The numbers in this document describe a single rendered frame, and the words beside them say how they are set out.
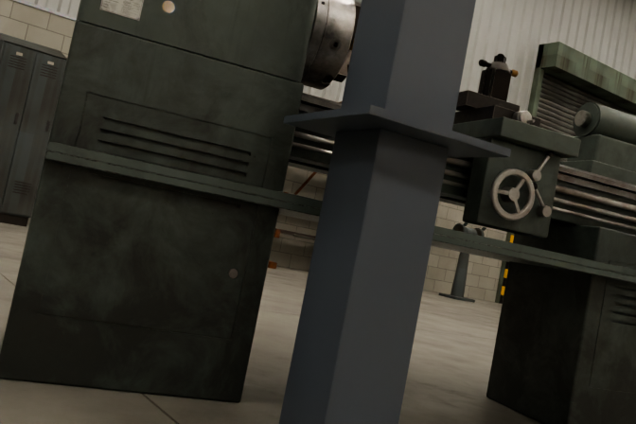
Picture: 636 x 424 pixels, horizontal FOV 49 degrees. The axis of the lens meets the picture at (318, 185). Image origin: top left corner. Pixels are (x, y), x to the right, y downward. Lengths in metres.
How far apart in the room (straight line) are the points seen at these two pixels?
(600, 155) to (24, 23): 7.05
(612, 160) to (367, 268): 1.39
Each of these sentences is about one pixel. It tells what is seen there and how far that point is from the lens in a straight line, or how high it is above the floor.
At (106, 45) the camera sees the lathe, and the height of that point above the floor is 0.82.
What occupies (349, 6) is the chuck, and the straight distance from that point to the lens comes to 2.16.
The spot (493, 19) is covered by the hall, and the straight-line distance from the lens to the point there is 12.64.
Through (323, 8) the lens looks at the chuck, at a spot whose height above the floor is 1.12.
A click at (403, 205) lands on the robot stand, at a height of 0.57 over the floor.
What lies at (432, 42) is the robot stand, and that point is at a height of 0.96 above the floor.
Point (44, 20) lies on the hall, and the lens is 8.75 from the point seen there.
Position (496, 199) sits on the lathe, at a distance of 2.15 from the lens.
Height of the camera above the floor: 0.46
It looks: 4 degrees up
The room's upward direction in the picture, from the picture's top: 11 degrees clockwise
